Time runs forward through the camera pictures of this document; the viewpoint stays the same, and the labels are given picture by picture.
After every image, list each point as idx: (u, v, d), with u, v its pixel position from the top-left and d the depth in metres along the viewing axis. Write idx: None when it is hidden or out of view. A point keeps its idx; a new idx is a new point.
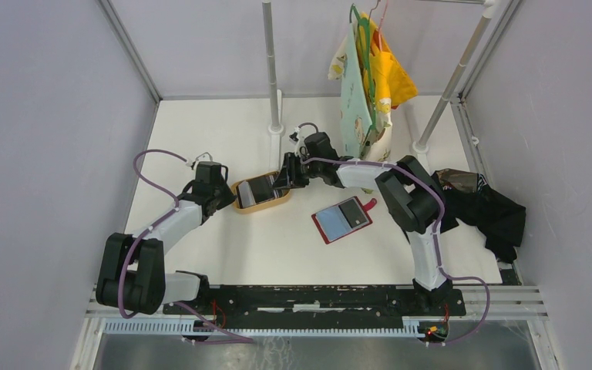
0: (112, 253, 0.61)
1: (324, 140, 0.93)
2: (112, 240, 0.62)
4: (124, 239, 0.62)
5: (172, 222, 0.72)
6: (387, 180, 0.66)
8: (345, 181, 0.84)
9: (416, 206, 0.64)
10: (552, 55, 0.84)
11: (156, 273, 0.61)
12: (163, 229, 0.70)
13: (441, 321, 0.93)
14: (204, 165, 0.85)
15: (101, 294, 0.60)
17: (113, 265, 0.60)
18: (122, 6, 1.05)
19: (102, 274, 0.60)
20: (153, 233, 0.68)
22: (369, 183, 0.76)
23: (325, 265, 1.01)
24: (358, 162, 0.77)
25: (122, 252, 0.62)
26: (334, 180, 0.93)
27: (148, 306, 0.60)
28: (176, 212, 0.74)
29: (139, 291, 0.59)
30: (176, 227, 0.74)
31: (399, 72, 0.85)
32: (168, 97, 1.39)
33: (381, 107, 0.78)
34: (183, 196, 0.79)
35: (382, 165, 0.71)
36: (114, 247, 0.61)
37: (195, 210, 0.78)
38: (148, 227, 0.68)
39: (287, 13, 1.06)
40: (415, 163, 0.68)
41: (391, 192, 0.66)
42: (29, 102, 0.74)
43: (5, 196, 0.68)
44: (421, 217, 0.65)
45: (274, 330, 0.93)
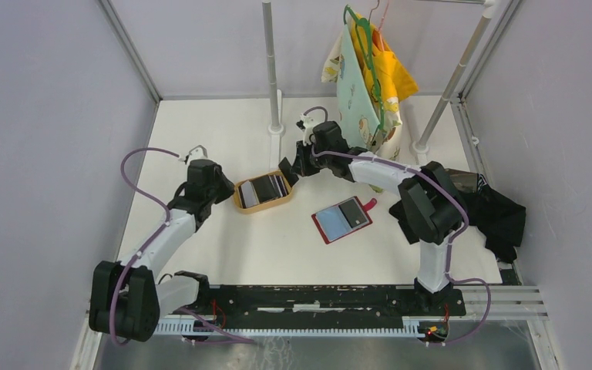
0: (101, 284, 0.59)
1: (334, 129, 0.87)
2: (98, 272, 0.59)
4: (112, 268, 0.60)
5: (163, 240, 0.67)
6: (413, 187, 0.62)
8: (357, 176, 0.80)
9: (438, 217, 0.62)
10: (553, 55, 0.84)
11: (148, 301, 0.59)
12: (153, 253, 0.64)
13: (441, 321, 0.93)
14: (196, 166, 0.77)
15: (94, 320, 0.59)
17: (103, 296, 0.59)
18: (122, 6, 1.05)
19: (93, 303, 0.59)
20: (142, 258, 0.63)
22: (386, 185, 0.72)
23: (325, 265, 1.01)
24: (374, 158, 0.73)
25: (112, 281, 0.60)
26: (344, 173, 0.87)
27: (141, 333, 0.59)
28: (167, 227, 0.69)
29: (132, 318, 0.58)
30: (171, 242, 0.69)
31: (401, 70, 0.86)
32: (168, 98, 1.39)
33: (390, 106, 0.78)
34: (174, 205, 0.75)
35: (405, 169, 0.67)
36: (103, 277, 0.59)
37: (188, 221, 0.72)
38: (136, 252, 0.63)
39: (287, 13, 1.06)
40: (441, 171, 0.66)
41: (415, 200, 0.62)
42: (29, 102, 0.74)
43: (5, 195, 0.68)
44: (442, 228, 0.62)
45: (274, 330, 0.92)
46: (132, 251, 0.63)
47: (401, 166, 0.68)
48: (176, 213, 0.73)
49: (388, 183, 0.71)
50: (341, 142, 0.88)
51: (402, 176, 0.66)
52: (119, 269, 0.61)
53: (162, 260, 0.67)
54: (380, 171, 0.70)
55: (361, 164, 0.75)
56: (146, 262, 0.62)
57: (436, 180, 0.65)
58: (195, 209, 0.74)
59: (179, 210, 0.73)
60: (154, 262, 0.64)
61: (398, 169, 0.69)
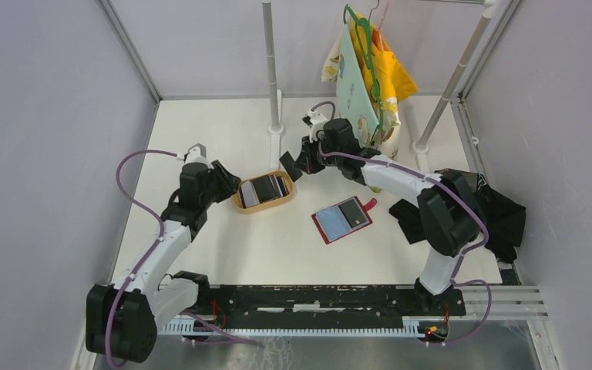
0: (95, 307, 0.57)
1: (347, 129, 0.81)
2: (92, 296, 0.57)
4: (105, 293, 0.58)
5: (157, 258, 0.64)
6: (431, 199, 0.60)
8: (368, 180, 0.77)
9: (457, 230, 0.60)
10: (553, 55, 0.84)
11: (143, 324, 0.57)
12: (146, 273, 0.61)
13: (441, 321, 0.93)
14: (189, 173, 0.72)
15: (91, 341, 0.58)
17: (97, 320, 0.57)
18: (122, 6, 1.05)
19: (89, 325, 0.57)
20: (136, 280, 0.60)
22: (401, 192, 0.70)
23: (325, 265, 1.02)
24: (390, 164, 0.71)
25: (107, 304, 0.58)
26: (355, 174, 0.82)
27: (137, 354, 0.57)
28: (160, 242, 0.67)
29: (129, 341, 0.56)
30: (167, 257, 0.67)
31: (400, 70, 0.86)
32: (168, 97, 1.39)
33: (388, 106, 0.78)
34: (168, 215, 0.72)
35: (424, 178, 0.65)
36: (96, 302, 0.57)
37: (183, 233, 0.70)
38: (129, 274, 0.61)
39: (287, 13, 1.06)
40: (462, 182, 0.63)
41: (434, 211, 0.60)
42: (29, 102, 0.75)
43: (5, 196, 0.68)
44: (459, 241, 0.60)
45: (274, 330, 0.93)
46: (126, 274, 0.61)
47: (420, 175, 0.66)
48: (169, 227, 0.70)
49: (402, 191, 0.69)
50: (354, 142, 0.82)
51: (420, 186, 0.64)
52: (112, 292, 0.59)
53: (158, 277, 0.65)
54: (396, 177, 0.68)
55: (375, 168, 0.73)
56: (140, 284, 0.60)
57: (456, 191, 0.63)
58: (190, 220, 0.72)
59: (173, 222, 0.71)
60: (149, 283, 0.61)
61: (415, 178, 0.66)
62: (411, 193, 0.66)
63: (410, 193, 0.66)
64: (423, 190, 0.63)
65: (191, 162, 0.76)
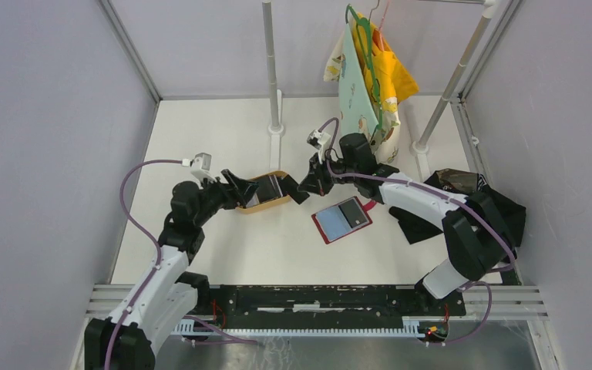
0: (92, 342, 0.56)
1: (364, 145, 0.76)
2: (89, 329, 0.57)
4: (103, 325, 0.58)
5: (153, 288, 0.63)
6: (458, 223, 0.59)
8: (386, 198, 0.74)
9: (481, 253, 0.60)
10: (552, 55, 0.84)
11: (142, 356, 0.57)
12: (142, 305, 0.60)
13: (441, 321, 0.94)
14: (179, 199, 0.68)
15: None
17: (95, 354, 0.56)
18: (122, 6, 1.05)
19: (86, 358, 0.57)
20: (132, 314, 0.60)
22: (422, 211, 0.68)
23: (324, 264, 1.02)
24: (410, 183, 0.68)
25: (105, 337, 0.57)
26: (373, 193, 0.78)
27: None
28: (158, 270, 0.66)
29: None
30: (165, 285, 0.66)
31: (401, 70, 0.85)
32: (168, 98, 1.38)
33: (388, 107, 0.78)
34: (165, 241, 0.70)
35: (448, 199, 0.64)
36: (93, 338, 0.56)
37: (179, 260, 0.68)
38: (125, 307, 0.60)
39: (287, 13, 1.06)
40: (487, 203, 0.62)
41: (460, 235, 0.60)
42: (29, 102, 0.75)
43: (5, 195, 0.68)
44: (486, 264, 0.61)
45: (273, 330, 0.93)
46: (122, 306, 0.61)
47: (443, 196, 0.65)
48: (167, 253, 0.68)
49: (424, 210, 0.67)
50: (370, 158, 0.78)
51: (445, 209, 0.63)
52: (110, 324, 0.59)
53: (156, 307, 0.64)
54: (418, 198, 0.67)
55: (393, 187, 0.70)
56: (137, 317, 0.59)
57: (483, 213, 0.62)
58: (186, 245, 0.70)
59: (170, 248, 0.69)
60: (146, 314, 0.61)
61: (438, 198, 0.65)
62: (434, 215, 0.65)
63: (434, 213, 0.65)
64: (448, 212, 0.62)
65: (179, 183, 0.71)
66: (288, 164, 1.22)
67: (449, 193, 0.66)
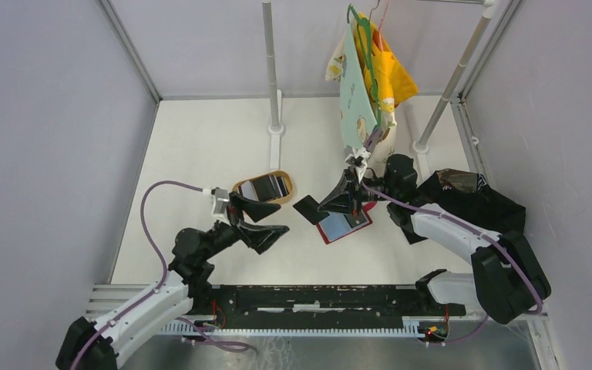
0: (71, 339, 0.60)
1: (412, 176, 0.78)
2: (74, 326, 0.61)
4: (86, 327, 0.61)
5: (142, 310, 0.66)
6: (488, 262, 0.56)
8: (418, 227, 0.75)
9: (510, 296, 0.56)
10: (552, 55, 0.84)
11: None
12: (126, 322, 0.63)
13: (441, 321, 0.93)
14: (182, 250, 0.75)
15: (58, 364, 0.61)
17: (68, 351, 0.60)
18: (122, 6, 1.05)
19: (62, 349, 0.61)
20: (113, 327, 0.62)
22: (451, 244, 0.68)
23: (324, 264, 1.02)
24: (442, 214, 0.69)
25: (82, 338, 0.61)
26: (405, 221, 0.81)
27: None
28: (155, 294, 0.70)
29: None
30: (157, 310, 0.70)
31: (400, 70, 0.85)
32: (168, 98, 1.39)
33: (386, 107, 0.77)
34: (173, 267, 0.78)
35: (479, 235, 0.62)
36: (74, 335, 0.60)
37: (179, 290, 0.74)
38: (110, 319, 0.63)
39: (288, 13, 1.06)
40: (523, 244, 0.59)
41: (489, 274, 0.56)
42: (29, 101, 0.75)
43: (5, 195, 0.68)
44: (516, 308, 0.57)
45: (274, 330, 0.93)
46: (110, 316, 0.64)
47: (475, 231, 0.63)
48: (170, 279, 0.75)
49: (453, 243, 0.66)
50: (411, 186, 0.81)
51: (476, 244, 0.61)
52: (92, 329, 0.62)
53: (138, 327, 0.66)
54: (448, 230, 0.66)
55: (423, 217, 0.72)
56: (116, 333, 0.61)
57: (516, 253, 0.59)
58: (190, 278, 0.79)
59: (174, 276, 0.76)
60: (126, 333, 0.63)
61: (471, 233, 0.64)
62: (463, 249, 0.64)
63: (463, 248, 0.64)
64: (479, 247, 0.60)
65: (184, 230, 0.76)
66: (288, 164, 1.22)
67: (483, 229, 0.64)
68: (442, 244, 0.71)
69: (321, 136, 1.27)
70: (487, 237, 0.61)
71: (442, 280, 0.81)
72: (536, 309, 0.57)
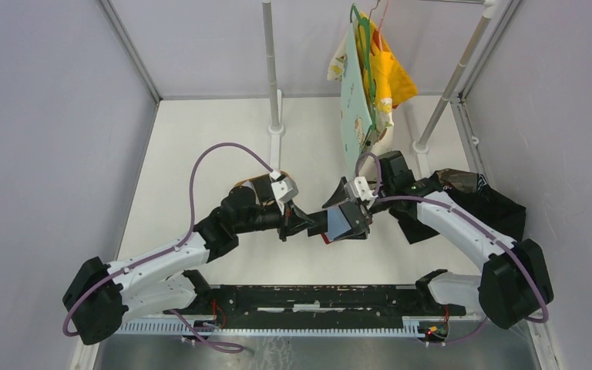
0: (83, 275, 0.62)
1: (398, 158, 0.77)
2: (89, 264, 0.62)
4: (99, 270, 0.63)
5: (158, 264, 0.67)
6: (499, 270, 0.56)
8: (422, 216, 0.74)
9: (516, 304, 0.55)
10: (552, 55, 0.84)
11: (105, 317, 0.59)
12: (139, 274, 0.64)
13: (441, 321, 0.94)
14: (230, 202, 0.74)
15: (66, 300, 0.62)
17: (79, 286, 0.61)
18: (122, 6, 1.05)
19: (72, 286, 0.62)
20: (127, 275, 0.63)
22: (457, 240, 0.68)
23: (324, 266, 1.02)
24: (451, 208, 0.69)
25: (93, 279, 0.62)
26: (408, 206, 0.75)
27: (87, 335, 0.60)
28: (173, 252, 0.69)
29: (86, 321, 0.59)
30: (171, 267, 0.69)
31: (399, 71, 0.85)
32: (168, 98, 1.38)
33: (383, 107, 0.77)
34: (199, 228, 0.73)
35: (494, 239, 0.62)
36: (86, 272, 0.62)
37: (198, 255, 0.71)
38: (124, 267, 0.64)
39: (288, 13, 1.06)
40: (538, 253, 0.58)
41: (500, 283, 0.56)
42: (29, 101, 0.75)
43: (5, 195, 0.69)
44: (519, 315, 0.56)
45: (274, 330, 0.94)
46: (124, 263, 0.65)
47: (490, 235, 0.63)
48: (193, 240, 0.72)
49: (462, 242, 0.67)
50: (406, 174, 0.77)
51: (489, 250, 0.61)
52: (105, 272, 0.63)
53: (150, 280, 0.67)
54: (459, 230, 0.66)
55: (432, 208, 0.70)
56: (126, 281, 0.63)
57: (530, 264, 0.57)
58: (214, 243, 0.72)
59: (200, 238, 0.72)
60: (136, 284, 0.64)
61: (483, 237, 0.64)
62: (474, 252, 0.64)
63: (473, 250, 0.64)
64: (492, 255, 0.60)
65: (240, 190, 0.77)
66: (288, 164, 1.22)
67: (497, 233, 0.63)
68: (448, 238, 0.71)
69: (321, 136, 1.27)
70: (500, 243, 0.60)
71: (445, 280, 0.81)
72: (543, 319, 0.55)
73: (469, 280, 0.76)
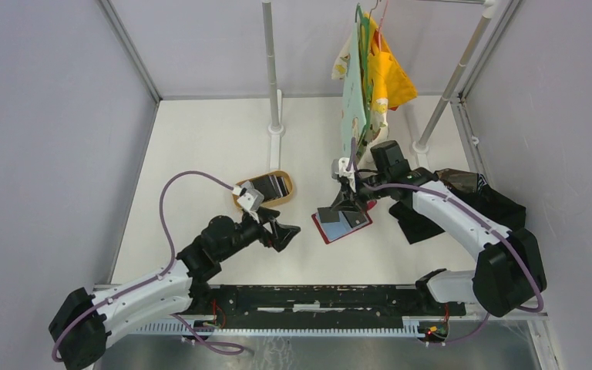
0: (68, 305, 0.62)
1: (394, 148, 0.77)
2: (75, 294, 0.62)
4: (85, 300, 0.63)
5: (142, 294, 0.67)
6: (494, 259, 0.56)
8: (417, 206, 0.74)
9: (510, 293, 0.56)
10: (552, 55, 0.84)
11: (89, 348, 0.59)
12: (123, 303, 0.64)
13: (441, 321, 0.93)
14: (209, 236, 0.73)
15: (52, 328, 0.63)
17: (64, 317, 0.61)
18: (122, 6, 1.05)
19: (57, 316, 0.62)
20: (111, 305, 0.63)
22: (453, 230, 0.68)
23: (324, 265, 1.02)
24: (446, 198, 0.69)
25: (79, 310, 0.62)
26: (404, 195, 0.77)
27: (72, 366, 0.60)
28: (157, 280, 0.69)
29: (70, 354, 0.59)
30: (156, 296, 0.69)
31: (399, 73, 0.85)
32: (168, 98, 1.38)
33: (379, 107, 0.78)
34: (181, 257, 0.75)
35: (489, 228, 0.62)
36: (71, 303, 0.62)
37: (183, 281, 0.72)
38: (108, 297, 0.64)
39: (288, 13, 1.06)
40: (533, 243, 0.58)
41: (494, 271, 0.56)
42: (30, 101, 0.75)
43: (5, 195, 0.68)
44: (512, 303, 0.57)
45: (274, 330, 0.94)
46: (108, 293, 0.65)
47: (485, 224, 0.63)
48: (176, 268, 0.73)
49: (459, 232, 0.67)
50: (402, 164, 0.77)
51: (484, 239, 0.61)
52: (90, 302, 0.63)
53: (136, 307, 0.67)
54: (454, 219, 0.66)
55: (427, 197, 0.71)
56: (110, 311, 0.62)
57: (525, 253, 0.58)
58: (196, 270, 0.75)
59: (181, 266, 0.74)
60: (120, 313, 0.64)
61: (479, 226, 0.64)
62: (469, 240, 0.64)
63: (468, 239, 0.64)
64: (486, 243, 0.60)
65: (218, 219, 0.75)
66: (287, 164, 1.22)
67: (492, 223, 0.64)
68: (443, 228, 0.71)
69: (321, 136, 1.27)
70: (496, 232, 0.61)
71: (442, 278, 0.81)
72: (537, 308, 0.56)
73: (464, 273, 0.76)
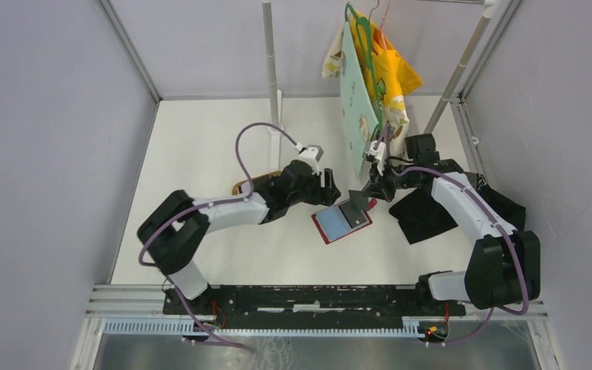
0: (169, 204, 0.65)
1: (426, 137, 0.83)
2: (176, 195, 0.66)
4: (184, 201, 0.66)
5: (233, 207, 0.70)
6: (489, 250, 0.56)
8: (435, 192, 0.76)
9: (496, 289, 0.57)
10: (552, 55, 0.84)
11: (183, 247, 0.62)
12: (220, 211, 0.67)
13: (441, 321, 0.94)
14: (292, 172, 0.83)
15: (144, 228, 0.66)
17: (164, 214, 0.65)
18: (121, 6, 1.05)
19: (155, 214, 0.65)
20: (210, 210, 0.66)
22: (461, 218, 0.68)
23: (324, 265, 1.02)
24: (464, 188, 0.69)
25: (176, 210, 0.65)
26: (425, 180, 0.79)
27: (165, 264, 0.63)
28: (243, 201, 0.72)
29: (165, 251, 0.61)
30: (238, 215, 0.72)
31: (405, 66, 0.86)
32: (169, 98, 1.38)
33: (398, 105, 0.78)
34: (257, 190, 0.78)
35: (495, 223, 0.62)
36: (173, 203, 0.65)
37: (260, 210, 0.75)
38: (209, 201, 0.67)
39: (288, 13, 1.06)
40: (536, 245, 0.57)
41: (487, 262, 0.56)
42: (30, 102, 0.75)
43: (5, 196, 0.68)
44: (497, 298, 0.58)
45: (274, 330, 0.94)
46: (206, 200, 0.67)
47: (492, 218, 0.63)
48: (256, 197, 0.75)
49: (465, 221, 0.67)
50: (432, 153, 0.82)
51: (486, 230, 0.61)
52: (190, 203, 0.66)
53: (221, 222, 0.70)
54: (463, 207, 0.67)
55: (445, 185, 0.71)
56: (210, 214, 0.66)
57: (524, 253, 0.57)
58: (270, 205, 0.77)
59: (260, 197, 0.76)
60: (216, 219, 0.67)
61: (486, 219, 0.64)
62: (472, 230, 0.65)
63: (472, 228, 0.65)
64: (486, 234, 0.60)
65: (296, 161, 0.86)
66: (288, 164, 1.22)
67: (501, 218, 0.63)
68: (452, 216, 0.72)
69: (321, 136, 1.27)
70: (499, 227, 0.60)
71: (441, 278, 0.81)
72: (521, 310, 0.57)
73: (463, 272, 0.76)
